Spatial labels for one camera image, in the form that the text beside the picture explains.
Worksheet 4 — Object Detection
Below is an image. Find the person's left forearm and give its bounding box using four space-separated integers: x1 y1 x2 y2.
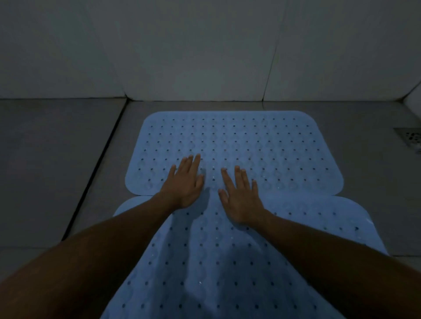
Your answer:
0 194 180 319

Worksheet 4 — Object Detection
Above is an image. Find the person's right hand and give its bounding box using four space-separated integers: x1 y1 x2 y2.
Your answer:
218 165 269 227

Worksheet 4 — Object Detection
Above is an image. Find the square metal floor drain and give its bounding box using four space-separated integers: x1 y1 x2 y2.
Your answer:
393 127 421 150

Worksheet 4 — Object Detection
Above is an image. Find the person's left hand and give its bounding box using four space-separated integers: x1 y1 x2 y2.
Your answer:
157 153 205 211

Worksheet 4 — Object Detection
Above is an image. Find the person's right forearm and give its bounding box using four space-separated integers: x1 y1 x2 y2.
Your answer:
250 210 421 319

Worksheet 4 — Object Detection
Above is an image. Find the blue bath mat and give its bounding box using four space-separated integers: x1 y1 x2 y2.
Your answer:
100 190 389 319
125 110 345 198

